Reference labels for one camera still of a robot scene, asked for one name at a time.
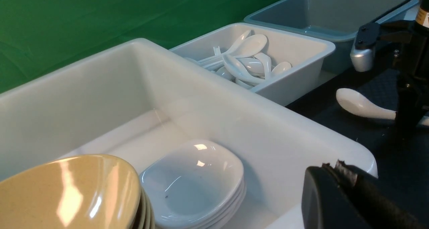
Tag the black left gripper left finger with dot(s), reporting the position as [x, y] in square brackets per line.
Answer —
[325, 205]

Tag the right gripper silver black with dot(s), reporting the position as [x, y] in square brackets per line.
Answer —
[368, 35]

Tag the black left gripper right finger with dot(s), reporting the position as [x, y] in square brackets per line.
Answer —
[382, 206]

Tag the white soup spoon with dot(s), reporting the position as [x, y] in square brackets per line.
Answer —
[354, 102]

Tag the small white square dish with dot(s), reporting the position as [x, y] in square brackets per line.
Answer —
[193, 184]

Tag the yellow noodle bowl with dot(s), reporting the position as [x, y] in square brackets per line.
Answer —
[93, 191]

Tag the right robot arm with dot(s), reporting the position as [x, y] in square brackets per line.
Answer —
[411, 61]

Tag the white spoon with lit bowl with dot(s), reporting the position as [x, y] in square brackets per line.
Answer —
[246, 48]

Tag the middle stacked yellow bowl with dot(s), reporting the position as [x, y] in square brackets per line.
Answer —
[148, 222]

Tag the grey-blue chopstick bin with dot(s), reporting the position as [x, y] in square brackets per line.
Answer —
[336, 21]

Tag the black serving tray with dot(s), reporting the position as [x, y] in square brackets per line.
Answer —
[402, 167]

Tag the white spoon lower right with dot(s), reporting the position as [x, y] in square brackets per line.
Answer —
[281, 68]

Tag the white spoon bin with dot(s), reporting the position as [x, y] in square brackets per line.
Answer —
[305, 54]

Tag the white spoon right middle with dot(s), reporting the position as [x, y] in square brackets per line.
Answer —
[266, 62]

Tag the white spoon centre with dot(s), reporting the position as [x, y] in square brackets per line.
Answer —
[237, 69]

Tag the large white plastic bin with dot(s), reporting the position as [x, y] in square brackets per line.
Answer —
[139, 101]

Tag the green backdrop cloth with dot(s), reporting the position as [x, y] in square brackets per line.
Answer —
[40, 36]

